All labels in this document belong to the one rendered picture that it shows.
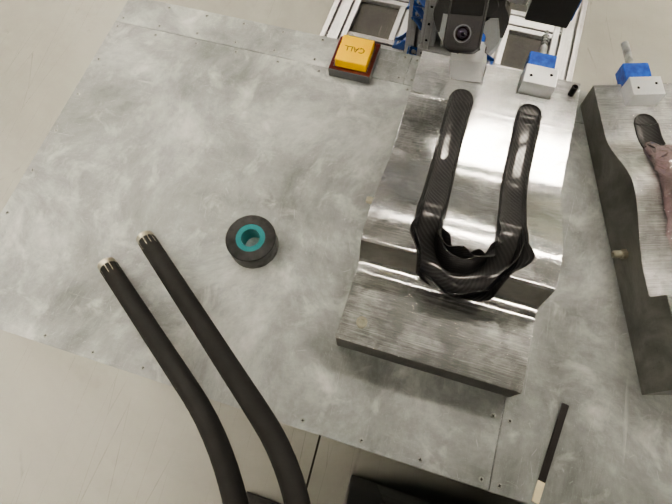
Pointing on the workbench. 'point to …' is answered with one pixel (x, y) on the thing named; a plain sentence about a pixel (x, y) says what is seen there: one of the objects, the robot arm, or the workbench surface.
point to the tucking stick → (550, 453)
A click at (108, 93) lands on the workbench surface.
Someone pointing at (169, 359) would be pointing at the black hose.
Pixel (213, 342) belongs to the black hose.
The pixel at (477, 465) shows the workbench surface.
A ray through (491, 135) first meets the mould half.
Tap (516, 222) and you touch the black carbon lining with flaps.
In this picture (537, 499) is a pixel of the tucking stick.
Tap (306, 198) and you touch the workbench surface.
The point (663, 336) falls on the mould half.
